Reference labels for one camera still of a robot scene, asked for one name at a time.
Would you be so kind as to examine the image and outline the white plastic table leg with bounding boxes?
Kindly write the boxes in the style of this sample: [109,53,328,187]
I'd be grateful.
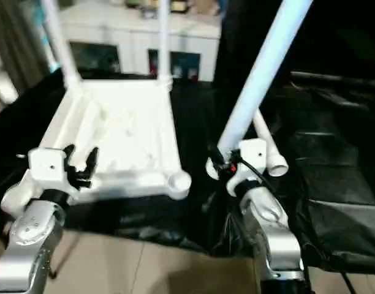
[205,0,314,181]
[39,0,85,89]
[252,108,290,178]
[157,0,173,89]

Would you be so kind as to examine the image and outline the white plastic table top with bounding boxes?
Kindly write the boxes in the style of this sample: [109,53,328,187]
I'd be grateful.
[0,75,192,222]

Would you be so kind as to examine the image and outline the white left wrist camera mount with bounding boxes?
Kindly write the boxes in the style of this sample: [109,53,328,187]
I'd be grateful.
[27,146,69,197]

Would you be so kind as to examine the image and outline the black mat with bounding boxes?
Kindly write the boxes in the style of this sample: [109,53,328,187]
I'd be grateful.
[0,68,375,274]

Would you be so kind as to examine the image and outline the black metal table strut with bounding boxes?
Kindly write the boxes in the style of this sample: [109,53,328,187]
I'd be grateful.
[50,235,78,280]

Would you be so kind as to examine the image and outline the teal patterned hanging cloth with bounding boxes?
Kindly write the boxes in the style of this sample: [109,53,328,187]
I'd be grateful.
[36,17,59,74]

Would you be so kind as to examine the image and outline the white cabinet with glass doors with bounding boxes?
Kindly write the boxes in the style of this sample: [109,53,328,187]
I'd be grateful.
[56,0,222,83]

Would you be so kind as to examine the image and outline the grey curtain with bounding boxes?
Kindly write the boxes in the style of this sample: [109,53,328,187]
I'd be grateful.
[0,0,51,90]

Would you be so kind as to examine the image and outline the red object behind glass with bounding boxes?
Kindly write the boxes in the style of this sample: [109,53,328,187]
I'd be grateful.
[148,51,158,74]

